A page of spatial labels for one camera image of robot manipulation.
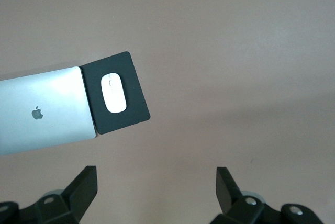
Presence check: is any silver closed laptop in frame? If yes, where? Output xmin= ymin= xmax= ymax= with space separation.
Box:
xmin=0 ymin=66 xmax=97 ymax=156

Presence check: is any black mouse pad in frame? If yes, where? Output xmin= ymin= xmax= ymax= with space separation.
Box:
xmin=79 ymin=51 xmax=151 ymax=135

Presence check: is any white computer mouse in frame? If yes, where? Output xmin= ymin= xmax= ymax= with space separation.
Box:
xmin=100 ymin=73 xmax=128 ymax=114

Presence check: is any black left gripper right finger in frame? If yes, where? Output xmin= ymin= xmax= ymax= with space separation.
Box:
xmin=209 ymin=166 xmax=322 ymax=224

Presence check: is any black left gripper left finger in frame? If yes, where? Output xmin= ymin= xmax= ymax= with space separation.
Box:
xmin=0 ymin=165 xmax=98 ymax=224

